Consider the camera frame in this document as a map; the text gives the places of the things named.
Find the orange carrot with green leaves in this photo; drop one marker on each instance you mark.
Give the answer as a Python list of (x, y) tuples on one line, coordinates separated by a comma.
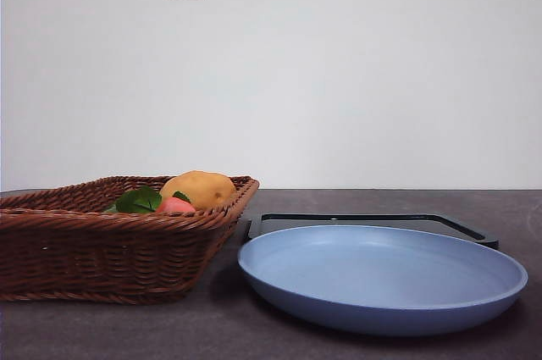
[(175, 206)]

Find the blue round plate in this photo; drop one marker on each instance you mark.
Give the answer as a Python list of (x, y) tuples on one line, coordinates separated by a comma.
[(381, 275)]

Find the yellow-brown potato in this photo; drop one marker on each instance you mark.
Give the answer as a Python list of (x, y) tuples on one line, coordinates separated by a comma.
[(199, 188)]

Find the green chili pepper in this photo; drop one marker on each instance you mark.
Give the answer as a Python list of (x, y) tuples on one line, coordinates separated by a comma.
[(110, 209)]

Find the brown wicker basket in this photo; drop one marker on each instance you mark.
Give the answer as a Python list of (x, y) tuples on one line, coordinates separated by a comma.
[(106, 258)]

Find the black flat tray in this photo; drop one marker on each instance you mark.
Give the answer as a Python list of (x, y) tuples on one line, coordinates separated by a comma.
[(466, 226)]

